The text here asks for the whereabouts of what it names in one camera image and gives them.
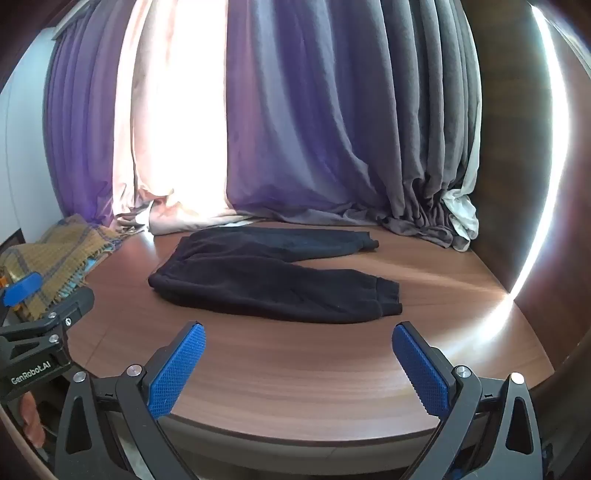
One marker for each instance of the grey curtain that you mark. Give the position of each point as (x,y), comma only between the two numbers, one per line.
(429,124)

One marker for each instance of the white curtain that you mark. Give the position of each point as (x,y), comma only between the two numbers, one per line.
(464,210)

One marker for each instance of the purple curtain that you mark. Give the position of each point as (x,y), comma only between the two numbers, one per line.
(81,124)
(304,110)

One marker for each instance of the pink curtain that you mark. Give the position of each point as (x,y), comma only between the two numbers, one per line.
(175,120)

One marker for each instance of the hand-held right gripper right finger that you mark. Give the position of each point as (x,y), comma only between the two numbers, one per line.
(422,369)

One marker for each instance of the yellow plaid fringed blanket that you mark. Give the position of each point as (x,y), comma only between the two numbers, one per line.
(55,263)

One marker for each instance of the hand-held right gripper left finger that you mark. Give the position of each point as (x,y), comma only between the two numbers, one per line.
(178,369)

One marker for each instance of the black pants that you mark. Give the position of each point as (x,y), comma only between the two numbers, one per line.
(277,281)

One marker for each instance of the person's left hand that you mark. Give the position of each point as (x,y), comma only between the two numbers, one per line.
(33,417)

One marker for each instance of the turquoise cloth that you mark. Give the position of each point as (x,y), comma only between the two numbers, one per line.
(88,265)

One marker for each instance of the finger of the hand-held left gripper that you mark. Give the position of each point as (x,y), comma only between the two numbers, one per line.
(74,304)
(21,287)

